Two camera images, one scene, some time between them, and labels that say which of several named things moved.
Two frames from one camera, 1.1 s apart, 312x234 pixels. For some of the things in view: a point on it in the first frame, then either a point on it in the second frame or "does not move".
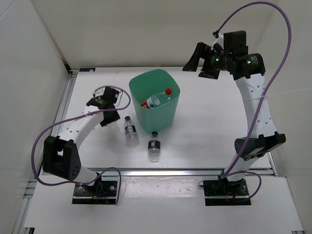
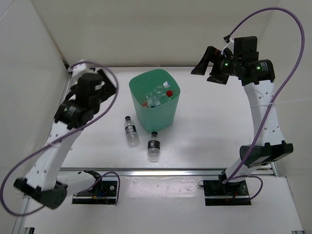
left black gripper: x=114 y=116 to x=109 y=88
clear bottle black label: x=131 y=137 does not move
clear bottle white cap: x=114 y=135 to x=158 y=90
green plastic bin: x=142 y=87 does not move
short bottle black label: x=154 y=146 does not move
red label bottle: x=157 y=99 does not move
